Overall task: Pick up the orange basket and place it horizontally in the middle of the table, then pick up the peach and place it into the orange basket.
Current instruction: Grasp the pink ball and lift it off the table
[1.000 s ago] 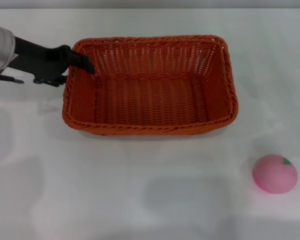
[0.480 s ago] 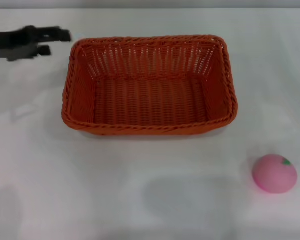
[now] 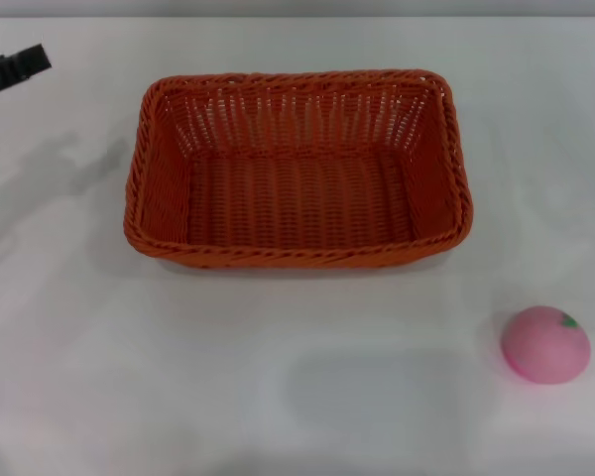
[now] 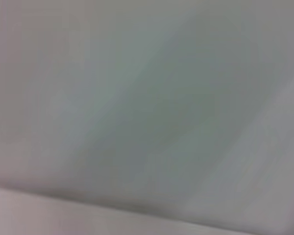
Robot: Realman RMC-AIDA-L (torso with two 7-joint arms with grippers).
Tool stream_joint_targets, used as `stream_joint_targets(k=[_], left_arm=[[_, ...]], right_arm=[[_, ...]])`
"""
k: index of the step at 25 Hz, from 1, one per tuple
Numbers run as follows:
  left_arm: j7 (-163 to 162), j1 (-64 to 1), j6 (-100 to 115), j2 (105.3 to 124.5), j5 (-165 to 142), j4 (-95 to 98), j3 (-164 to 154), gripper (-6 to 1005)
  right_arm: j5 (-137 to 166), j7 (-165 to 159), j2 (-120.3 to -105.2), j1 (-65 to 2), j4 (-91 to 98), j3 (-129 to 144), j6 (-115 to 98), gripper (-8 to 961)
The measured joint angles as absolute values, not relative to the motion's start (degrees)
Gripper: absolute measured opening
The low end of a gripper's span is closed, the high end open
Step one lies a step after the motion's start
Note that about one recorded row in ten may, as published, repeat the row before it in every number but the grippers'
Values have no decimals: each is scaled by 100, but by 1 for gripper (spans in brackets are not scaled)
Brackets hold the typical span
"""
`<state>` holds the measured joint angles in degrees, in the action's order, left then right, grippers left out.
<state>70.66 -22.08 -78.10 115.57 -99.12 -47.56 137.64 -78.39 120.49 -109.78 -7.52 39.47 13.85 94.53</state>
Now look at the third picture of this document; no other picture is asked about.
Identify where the pink peach toy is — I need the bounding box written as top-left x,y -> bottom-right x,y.
500,305 -> 592,384

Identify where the orange woven plastic basket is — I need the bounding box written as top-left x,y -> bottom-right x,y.
122,68 -> 476,272

